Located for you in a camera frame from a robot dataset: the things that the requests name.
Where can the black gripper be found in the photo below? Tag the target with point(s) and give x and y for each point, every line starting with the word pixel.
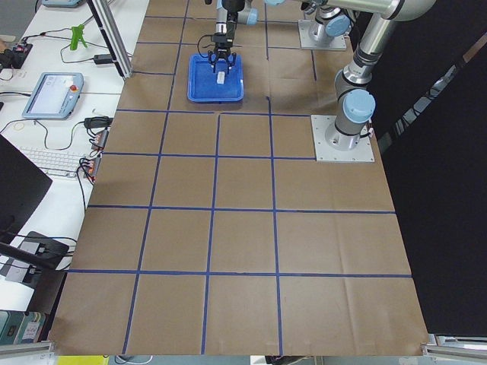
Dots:
pixel 221 49

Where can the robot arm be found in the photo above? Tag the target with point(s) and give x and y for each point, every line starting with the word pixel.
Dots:
pixel 230 13
pixel 356 105

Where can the blue plastic tray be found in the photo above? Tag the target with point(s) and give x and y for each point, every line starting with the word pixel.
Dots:
pixel 202 86

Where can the black power adapter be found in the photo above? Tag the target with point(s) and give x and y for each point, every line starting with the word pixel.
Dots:
pixel 102 59

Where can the green clamp tool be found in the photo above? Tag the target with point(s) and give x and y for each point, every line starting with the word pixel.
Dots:
pixel 77 37

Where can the teach pendant tablet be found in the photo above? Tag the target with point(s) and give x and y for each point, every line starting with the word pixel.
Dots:
pixel 55 96

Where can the brown paper table cover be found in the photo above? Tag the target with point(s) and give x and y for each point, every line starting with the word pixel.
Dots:
pixel 212 229

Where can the white keyboard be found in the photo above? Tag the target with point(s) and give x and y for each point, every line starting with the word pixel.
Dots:
pixel 58 164

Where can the black monitor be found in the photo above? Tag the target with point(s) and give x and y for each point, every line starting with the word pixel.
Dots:
pixel 23 187

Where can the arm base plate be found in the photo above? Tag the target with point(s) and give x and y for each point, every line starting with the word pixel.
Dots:
pixel 331 146
pixel 327 36

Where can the aluminium frame post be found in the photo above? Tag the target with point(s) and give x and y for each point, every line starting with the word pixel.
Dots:
pixel 105 21

